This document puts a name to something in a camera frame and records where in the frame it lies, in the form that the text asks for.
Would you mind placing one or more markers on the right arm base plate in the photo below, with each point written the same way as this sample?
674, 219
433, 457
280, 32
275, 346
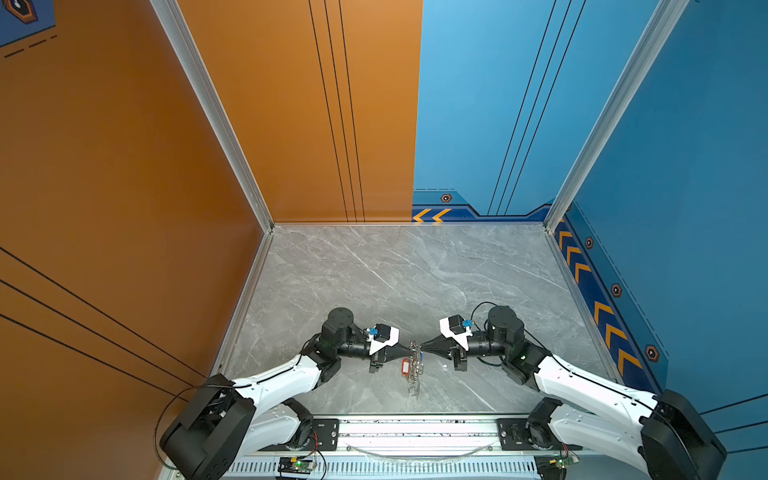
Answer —
520, 434

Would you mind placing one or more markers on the white vented grille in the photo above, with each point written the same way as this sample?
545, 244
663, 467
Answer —
520, 467

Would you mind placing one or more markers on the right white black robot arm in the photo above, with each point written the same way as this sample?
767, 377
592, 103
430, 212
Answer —
661, 435

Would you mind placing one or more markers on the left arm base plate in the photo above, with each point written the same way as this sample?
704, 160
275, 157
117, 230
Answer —
321, 433

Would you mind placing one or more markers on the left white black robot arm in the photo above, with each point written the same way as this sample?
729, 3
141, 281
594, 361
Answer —
227, 419

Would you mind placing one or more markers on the right small circuit board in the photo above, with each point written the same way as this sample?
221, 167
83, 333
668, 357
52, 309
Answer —
564, 459

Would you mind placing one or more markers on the aluminium front rail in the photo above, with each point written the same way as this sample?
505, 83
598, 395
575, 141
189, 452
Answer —
424, 435

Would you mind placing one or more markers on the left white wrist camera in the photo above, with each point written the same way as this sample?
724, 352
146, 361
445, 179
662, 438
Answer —
380, 337

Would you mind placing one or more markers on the green circuit board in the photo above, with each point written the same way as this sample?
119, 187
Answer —
295, 467

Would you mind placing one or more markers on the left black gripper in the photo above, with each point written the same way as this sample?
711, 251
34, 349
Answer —
394, 353

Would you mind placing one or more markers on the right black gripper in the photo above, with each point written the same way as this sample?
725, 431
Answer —
443, 346

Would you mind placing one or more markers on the metal keyring with chain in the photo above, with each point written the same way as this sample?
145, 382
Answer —
413, 380

